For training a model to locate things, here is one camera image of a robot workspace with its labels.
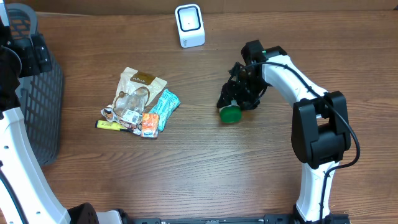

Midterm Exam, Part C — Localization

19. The yellow and blue bar packet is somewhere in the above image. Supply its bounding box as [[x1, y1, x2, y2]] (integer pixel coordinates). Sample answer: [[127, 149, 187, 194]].
[[95, 120, 129, 132]]

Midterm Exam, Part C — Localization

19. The white barcode scanner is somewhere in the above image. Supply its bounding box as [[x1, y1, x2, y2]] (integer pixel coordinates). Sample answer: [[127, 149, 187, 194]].
[[175, 4, 205, 49]]

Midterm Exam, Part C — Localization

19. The green lid white jar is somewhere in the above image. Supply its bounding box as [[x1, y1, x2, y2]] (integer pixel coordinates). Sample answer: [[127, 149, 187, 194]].
[[219, 100, 242, 124]]

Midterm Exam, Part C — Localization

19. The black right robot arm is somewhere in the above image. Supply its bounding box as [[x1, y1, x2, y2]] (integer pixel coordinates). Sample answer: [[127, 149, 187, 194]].
[[216, 40, 351, 223]]

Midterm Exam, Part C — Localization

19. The beige Pantree snack bag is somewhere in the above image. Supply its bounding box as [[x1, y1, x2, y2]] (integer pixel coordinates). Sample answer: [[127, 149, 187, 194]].
[[101, 67, 167, 136]]

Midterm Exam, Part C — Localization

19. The orange snack packet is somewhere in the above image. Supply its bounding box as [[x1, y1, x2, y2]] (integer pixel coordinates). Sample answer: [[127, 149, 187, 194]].
[[141, 113, 159, 138]]

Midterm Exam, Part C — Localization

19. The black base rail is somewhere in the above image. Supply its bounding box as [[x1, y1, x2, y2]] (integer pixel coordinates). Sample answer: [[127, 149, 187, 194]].
[[130, 213, 351, 224]]

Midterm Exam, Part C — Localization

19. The teal snack packet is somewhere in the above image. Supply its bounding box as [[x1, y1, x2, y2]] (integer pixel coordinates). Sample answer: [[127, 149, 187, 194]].
[[149, 89, 180, 131]]

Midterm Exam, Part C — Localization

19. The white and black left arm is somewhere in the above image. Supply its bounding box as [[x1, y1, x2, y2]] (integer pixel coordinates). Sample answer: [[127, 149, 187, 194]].
[[1, 2, 130, 224]]

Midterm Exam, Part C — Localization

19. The dark grey plastic basket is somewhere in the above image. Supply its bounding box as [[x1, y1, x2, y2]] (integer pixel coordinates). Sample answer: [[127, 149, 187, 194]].
[[6, 3, 65, 166]]

